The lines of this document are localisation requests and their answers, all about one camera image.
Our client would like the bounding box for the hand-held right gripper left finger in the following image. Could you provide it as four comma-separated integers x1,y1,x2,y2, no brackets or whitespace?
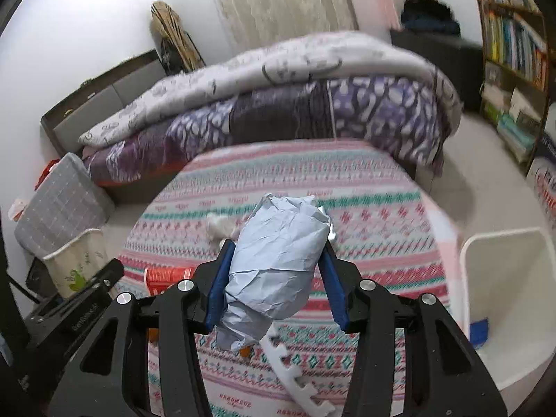
48,241,237,417

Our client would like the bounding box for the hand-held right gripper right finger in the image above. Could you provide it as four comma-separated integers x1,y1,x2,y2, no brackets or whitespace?
319,241,509,417

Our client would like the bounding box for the red orange snack packet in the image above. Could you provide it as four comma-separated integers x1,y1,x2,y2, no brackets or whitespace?
145,267,196,298

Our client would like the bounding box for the blue-grey paper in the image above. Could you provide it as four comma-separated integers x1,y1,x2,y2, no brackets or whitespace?
215,193,335,352

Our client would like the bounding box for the foam puzzle edge strip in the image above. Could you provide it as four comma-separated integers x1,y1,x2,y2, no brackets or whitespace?
261,328,337,417

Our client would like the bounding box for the white plastic bin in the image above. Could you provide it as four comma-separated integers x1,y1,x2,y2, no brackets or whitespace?
459,228,556,394

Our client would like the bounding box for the cream fabric basket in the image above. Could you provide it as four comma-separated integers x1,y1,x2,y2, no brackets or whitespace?
43,228,111,300

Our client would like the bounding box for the white crumpled tissue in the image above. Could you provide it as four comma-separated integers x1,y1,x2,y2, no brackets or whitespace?
206,213,237,242

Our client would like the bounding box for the grey checked cushion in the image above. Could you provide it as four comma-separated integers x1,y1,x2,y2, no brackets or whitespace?
13,152,116,257

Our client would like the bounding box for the striped patterned bed sheet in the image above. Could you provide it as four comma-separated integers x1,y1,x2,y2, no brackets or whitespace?
117,139,461,417

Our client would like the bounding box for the blue white packet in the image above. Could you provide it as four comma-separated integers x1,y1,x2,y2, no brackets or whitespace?
469,318,491,349

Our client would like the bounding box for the purple patterned quilt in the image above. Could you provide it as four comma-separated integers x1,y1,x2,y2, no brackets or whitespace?
82,76,448,187

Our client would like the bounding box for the grey bed headboard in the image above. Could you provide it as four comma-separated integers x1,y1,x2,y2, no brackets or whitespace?
41,50,168,153

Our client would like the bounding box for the white grey printed quilt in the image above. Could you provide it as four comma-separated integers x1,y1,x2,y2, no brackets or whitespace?
78,30,461,148

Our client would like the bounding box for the pile of books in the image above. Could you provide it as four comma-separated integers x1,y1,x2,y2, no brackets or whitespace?
480,63,543,161

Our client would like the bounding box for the dark storage cabinet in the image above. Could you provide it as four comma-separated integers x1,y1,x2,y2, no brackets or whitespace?
389,28,485,114

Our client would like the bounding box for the rolled bamboo mat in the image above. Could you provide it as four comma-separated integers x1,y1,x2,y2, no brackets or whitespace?
150,1,207,74

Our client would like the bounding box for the cream patterned curtain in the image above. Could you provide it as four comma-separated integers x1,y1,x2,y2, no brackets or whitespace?
202,0,359,48

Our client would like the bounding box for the black bag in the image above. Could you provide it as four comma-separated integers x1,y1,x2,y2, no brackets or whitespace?
400,0,461,35

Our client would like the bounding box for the row of shelved books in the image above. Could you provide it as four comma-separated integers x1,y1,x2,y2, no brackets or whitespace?
469,0,548,88

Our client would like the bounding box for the wooden bookshelf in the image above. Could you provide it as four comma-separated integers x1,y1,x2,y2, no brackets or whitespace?
467,0,552,174

